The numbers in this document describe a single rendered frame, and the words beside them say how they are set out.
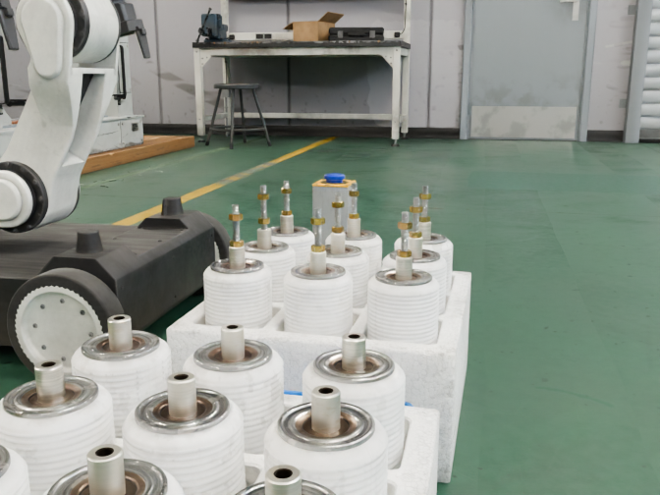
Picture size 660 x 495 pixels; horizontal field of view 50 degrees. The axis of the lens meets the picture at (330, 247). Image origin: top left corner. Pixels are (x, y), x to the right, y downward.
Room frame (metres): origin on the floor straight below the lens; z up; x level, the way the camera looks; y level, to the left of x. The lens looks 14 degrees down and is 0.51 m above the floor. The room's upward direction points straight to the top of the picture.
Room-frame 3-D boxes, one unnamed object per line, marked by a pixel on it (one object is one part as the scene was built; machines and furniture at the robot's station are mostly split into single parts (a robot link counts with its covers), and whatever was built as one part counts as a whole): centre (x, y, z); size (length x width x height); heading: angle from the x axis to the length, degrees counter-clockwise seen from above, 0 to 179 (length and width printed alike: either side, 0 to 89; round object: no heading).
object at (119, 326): (0.66, 0.21, 0.26); 0.02 x 0.02 x 0.03
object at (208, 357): (0.64, 0.09, 0.25); 0.08 x 0.08 x 0.01
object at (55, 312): (1.13, 0.44, 0.10); 0.20 x 0.05 x 0.20; 78
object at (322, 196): (1.35, -0.01, 0.16); 0.07 x 0.07 x 0.31; 76
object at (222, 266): (0.97, 0.13, 0.25); 0.08 x 0.08 x 0.01
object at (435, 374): (1.05, -0.01, 0.09); 0.39 x 0.39 x 0.18; 76
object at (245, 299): (0.97, 0.13, 0.16); 0.10 x 0.10 x 0.18
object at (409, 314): (0.91, -0.10, 0.16); 0.10 x 0.10 x 0.18
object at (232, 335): (0.64, 0.09, 0.26); 0.02 x 0.02 x 0.03
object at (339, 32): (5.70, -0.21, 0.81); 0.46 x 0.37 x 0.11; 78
